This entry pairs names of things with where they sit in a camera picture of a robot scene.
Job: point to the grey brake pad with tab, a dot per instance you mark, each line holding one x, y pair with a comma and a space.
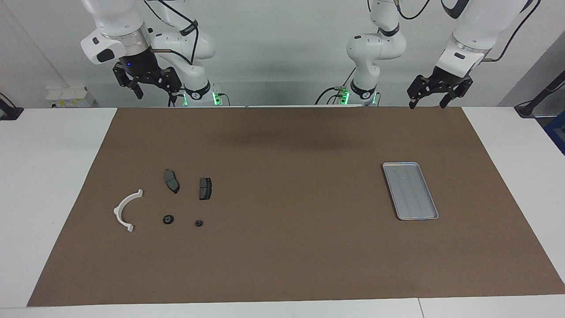
171, 180

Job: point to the silver metal tray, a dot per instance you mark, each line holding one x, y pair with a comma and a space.
410, 194

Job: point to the large black bearing gear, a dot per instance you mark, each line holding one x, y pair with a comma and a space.
168, 219

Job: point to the blue box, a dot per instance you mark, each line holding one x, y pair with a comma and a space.
557, 132

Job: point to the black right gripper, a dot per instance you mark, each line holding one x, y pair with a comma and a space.
139, 64

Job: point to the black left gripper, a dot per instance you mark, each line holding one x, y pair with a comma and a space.
448, 80

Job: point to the grey rectangular brake pad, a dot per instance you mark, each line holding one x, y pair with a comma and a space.
205, 189

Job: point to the white power strip box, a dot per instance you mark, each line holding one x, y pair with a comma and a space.
68, 96

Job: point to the black clamp stand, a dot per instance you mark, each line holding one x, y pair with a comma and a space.
9, 112
527, 109

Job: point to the brown table mat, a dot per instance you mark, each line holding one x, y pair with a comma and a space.
287, 247

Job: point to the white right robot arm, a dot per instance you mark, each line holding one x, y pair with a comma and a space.
181, 44

